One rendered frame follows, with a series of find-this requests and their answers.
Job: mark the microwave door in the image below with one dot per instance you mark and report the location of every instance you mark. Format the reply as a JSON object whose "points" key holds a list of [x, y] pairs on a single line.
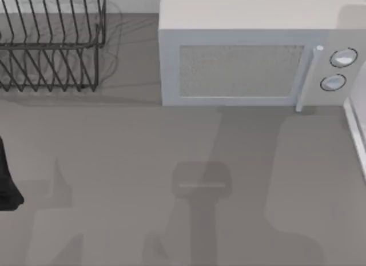
{"points": [[171, 68]]}

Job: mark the pale microwave oven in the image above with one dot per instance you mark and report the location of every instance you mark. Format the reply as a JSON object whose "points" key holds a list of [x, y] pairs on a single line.
{"points": [[246, 14]]}

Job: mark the small microwave knob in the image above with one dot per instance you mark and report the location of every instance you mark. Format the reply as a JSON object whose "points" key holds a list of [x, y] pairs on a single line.
{"points": [[333, 82]]}

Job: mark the large microwave knob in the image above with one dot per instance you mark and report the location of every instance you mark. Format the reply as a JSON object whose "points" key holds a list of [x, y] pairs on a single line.
{"points": [[343, 57]]}

